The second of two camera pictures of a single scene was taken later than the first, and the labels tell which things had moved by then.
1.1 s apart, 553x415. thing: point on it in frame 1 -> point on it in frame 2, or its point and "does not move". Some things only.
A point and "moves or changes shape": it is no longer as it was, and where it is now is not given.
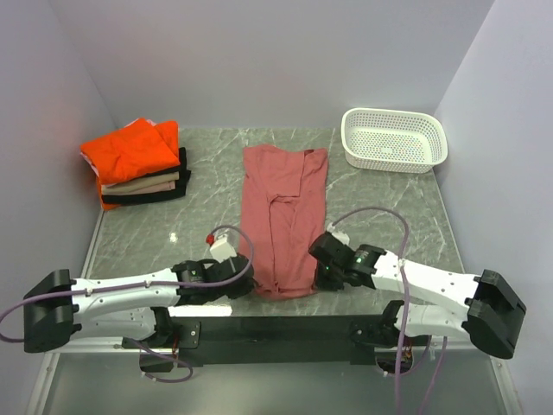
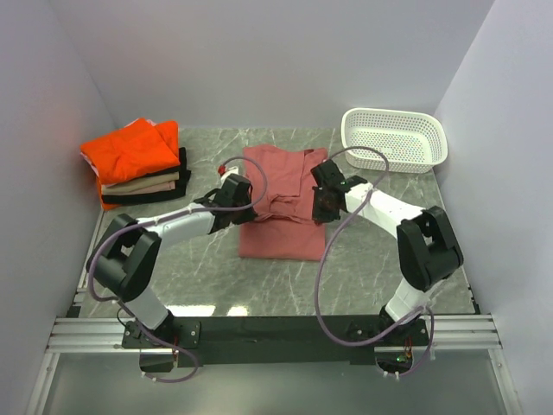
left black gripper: x=244 y=288 -> x=250 y=215
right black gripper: x=324 y=284 -> x=319 y=216
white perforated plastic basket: x=392 y=140 does not move
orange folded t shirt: x=142 y=147 does not move
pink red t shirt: x=283 y=216 moves or changes shape
